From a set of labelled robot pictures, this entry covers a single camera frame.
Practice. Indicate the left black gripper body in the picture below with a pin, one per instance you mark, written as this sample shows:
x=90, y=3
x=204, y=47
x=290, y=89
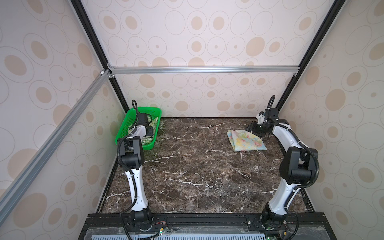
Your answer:
x=150, y=133

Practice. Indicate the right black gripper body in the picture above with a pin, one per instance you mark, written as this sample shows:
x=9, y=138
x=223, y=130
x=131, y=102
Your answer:
x=260, y=129

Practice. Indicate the pastel floral skirt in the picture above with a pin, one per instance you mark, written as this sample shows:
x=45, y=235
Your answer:
x=243, y=141

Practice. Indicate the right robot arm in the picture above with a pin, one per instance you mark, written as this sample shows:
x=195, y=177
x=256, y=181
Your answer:
x=299, y=168

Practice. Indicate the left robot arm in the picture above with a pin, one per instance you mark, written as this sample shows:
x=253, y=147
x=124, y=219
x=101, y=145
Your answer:
x=131, y=158

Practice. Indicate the green plastic basket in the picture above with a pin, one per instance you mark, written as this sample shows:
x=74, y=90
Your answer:
x=129, y=120

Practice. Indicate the horizontal aluminium rail back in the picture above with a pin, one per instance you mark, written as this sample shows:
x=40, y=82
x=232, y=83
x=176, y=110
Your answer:
x=211, y=70

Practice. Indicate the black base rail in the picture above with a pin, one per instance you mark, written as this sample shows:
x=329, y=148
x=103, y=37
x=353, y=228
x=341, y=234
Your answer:
x=240, y=226

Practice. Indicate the right black frame post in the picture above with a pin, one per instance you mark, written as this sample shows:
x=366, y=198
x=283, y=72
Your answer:
x=313, y=47

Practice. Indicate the black frame post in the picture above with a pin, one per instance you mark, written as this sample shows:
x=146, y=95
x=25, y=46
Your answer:
x=313, y=47
x=97, y=47

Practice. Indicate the left black frame post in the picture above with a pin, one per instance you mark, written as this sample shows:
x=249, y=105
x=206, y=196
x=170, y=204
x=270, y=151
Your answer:
x=97, y=47

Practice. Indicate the diagonal aluminium rail left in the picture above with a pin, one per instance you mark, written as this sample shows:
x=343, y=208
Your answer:
x=21, y=184

